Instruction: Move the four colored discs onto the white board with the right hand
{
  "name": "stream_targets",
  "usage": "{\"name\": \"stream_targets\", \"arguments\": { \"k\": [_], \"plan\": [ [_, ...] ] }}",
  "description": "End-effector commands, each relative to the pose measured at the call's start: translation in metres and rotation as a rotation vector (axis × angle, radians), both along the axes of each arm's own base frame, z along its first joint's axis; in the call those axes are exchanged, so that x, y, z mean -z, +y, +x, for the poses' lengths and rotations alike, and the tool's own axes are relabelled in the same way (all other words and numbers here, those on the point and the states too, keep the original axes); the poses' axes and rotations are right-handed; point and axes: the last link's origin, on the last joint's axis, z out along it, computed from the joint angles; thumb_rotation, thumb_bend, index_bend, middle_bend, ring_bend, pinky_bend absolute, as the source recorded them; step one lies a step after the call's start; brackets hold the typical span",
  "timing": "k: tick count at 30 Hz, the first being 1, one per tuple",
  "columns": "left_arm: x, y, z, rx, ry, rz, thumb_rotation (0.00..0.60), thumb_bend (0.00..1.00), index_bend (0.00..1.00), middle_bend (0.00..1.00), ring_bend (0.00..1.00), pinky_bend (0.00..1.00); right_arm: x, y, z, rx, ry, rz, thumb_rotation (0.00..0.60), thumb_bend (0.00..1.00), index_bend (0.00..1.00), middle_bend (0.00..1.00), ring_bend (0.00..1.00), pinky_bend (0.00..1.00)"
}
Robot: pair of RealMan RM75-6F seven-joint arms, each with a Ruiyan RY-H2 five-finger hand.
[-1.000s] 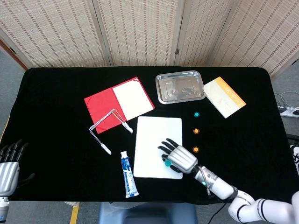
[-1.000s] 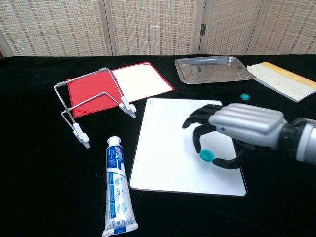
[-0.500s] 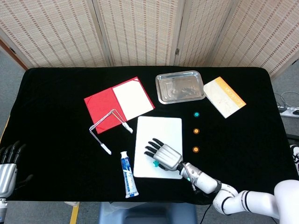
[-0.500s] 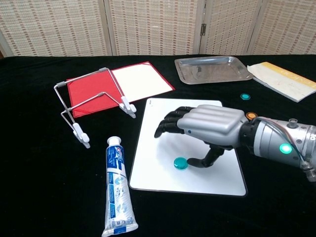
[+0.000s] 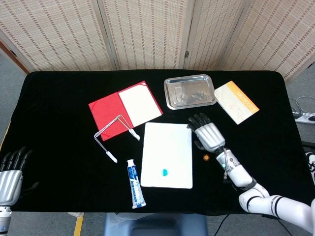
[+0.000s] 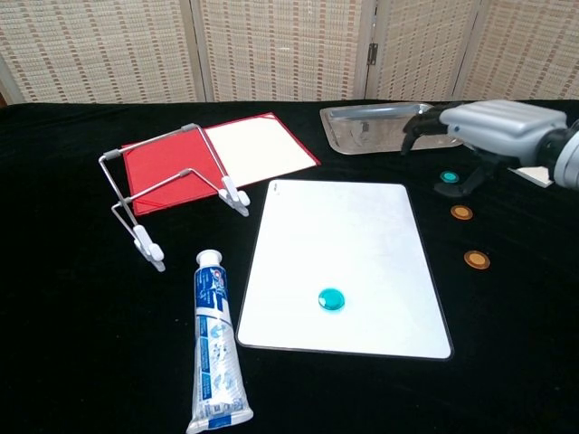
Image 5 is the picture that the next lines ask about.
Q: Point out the woven folding screen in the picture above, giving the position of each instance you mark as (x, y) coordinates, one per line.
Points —
(147, 32)

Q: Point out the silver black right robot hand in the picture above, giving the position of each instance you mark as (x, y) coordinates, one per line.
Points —
(209, 135)

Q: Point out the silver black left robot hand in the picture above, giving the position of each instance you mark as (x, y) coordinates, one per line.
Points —
(8, 184)

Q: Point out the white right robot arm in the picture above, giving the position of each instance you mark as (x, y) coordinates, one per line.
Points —
(246, 177)

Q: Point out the teal round magnet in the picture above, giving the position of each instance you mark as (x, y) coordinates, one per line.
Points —
(164, 172)

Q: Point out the yellow and white booklet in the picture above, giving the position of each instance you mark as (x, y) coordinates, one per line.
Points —
(233, 103)

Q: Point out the stainless steel tray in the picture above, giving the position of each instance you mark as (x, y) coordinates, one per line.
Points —
(189, 92)

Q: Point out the white magnetic board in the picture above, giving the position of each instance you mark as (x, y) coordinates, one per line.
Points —
(167, 147)

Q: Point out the black tablecloth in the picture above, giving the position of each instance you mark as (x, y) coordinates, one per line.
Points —
(61, 98)

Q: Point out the white blue toothpaste tube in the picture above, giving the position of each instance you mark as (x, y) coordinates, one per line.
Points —
(136, 189)

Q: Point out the orange round magnet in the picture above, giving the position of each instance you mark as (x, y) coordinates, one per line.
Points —
(206, 157)

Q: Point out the white power strip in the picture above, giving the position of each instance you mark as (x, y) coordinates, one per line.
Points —
(306, 118)

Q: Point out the open red folder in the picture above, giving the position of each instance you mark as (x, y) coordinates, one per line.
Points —
(105, 110)

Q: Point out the white black patterned object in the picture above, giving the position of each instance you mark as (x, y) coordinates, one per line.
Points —
(311, 167)

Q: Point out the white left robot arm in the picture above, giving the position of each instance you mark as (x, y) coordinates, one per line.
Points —
(4, 221)

